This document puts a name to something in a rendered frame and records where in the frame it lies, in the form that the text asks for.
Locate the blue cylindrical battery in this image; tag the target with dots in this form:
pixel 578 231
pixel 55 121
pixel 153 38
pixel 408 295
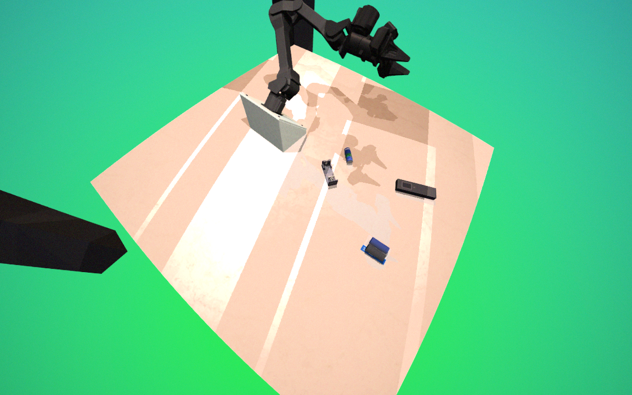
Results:
pixel 348 155

